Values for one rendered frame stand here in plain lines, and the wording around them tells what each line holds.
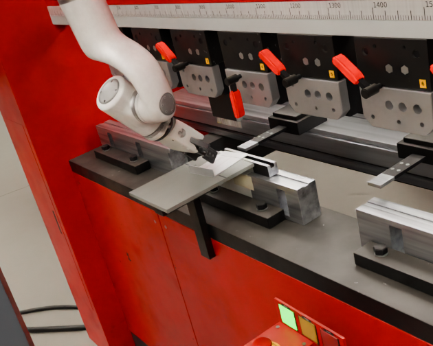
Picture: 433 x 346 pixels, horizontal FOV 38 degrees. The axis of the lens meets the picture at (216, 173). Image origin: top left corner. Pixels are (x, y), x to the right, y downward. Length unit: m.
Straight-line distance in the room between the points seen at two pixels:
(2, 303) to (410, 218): 0.87
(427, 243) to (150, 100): 0.60
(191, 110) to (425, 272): 1.20
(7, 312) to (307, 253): 0.67
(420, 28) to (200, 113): 1.23
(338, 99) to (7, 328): 0.86
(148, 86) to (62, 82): 1.03
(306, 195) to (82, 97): 1.11
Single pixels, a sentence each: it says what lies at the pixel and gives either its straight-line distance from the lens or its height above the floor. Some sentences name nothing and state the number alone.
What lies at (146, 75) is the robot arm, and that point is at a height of 1.32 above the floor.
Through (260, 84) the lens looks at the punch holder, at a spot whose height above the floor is 1.22.
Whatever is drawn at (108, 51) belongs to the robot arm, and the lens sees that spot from 1.32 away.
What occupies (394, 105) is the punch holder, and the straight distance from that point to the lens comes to 1.13.
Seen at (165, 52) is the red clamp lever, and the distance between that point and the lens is 1.59.
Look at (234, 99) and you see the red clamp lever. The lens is 1.41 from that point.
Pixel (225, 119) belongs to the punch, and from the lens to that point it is 1.62.
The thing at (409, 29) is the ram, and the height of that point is 1.36.
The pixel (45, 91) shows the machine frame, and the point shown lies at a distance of 2.28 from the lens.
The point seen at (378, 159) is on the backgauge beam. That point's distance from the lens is 1.61.
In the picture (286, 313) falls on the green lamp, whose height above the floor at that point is 0.82.
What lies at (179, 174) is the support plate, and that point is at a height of 1.00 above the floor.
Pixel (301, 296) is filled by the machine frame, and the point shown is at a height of 0.79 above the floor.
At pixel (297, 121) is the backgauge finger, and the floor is 1.02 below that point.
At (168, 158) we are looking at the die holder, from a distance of 1.91.
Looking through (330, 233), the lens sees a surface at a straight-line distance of 1.45.
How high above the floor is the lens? 1.62
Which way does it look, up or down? 23 degrees down
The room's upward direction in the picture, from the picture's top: 14 degrees counter-clockwise
